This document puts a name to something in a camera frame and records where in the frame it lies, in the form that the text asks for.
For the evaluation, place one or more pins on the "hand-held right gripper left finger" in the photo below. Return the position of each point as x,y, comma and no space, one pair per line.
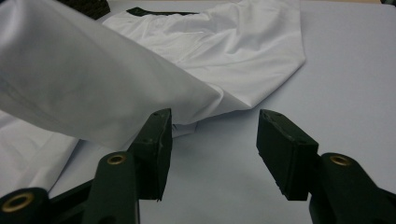
152,161

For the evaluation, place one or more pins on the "white shorts with black waistband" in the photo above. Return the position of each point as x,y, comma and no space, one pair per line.
93,77

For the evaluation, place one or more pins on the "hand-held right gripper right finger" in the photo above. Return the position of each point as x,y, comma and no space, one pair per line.
286,155

